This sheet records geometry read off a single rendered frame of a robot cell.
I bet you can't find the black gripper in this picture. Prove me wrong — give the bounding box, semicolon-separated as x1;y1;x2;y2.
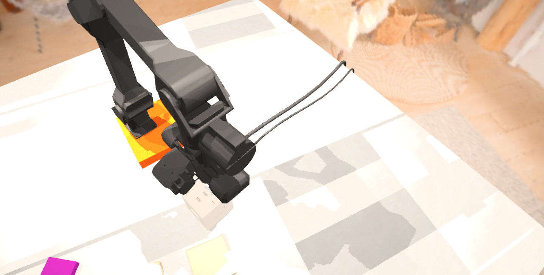
161;122;250;203

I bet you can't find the magenta block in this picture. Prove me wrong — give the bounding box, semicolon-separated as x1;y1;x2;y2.
40;257;79;275

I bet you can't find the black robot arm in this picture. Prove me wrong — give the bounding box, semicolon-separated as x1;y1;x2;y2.
67;0;256;195

